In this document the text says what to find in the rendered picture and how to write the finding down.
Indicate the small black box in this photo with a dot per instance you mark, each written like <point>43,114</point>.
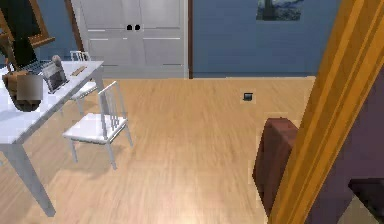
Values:
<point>248,96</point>

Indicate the white double door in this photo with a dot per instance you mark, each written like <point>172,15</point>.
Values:
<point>140,40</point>

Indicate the white chair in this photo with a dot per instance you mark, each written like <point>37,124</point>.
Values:
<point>86,87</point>
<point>96,128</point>

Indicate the small tan flat book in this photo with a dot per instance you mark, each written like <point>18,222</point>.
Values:
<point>79,70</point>

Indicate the grey framed photo stand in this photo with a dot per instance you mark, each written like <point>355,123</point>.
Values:
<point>55,77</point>

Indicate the grey round statuette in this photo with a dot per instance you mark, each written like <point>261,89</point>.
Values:
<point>57,60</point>

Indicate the white table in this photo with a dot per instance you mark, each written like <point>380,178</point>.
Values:
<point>20,120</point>

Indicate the brown woven basket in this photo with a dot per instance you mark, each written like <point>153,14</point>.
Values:
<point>13,90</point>

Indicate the wooden framed window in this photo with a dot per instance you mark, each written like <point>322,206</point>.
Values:
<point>26,20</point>

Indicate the dark purple cabinet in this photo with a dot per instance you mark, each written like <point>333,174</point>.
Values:
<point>368,196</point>

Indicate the blue framed wall picture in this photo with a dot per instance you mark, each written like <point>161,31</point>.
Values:
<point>279,9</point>

